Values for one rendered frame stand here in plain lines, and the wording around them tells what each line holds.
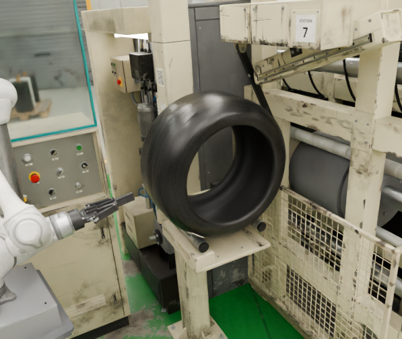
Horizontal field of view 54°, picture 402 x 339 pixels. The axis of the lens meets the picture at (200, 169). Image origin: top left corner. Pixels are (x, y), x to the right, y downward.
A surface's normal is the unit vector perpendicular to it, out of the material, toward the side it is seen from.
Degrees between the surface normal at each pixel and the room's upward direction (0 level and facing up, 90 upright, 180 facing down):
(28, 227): 66
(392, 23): 72
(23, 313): 5
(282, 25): 90
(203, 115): 47
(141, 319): 0
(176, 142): 62
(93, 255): 90
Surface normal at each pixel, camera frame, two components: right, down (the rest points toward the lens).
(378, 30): -0.88, 0.23
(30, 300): 0.00, -0.94
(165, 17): 0.46, 0.32
